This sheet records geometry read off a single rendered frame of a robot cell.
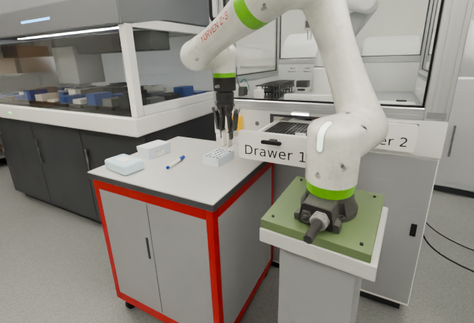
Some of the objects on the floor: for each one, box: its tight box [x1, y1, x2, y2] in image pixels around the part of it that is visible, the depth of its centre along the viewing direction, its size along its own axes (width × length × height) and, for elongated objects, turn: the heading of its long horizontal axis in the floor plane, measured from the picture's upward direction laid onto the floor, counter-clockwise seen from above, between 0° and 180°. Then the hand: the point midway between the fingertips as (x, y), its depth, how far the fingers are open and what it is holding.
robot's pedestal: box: [260, 207, 388, 323], centre depth 87 cm, size 30×30×76 cm
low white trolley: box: [87, 136, 274, 323], centre depth 134 cm, size 58×62×76 cm
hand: (226, 138), depth 117 cm, fingers closed
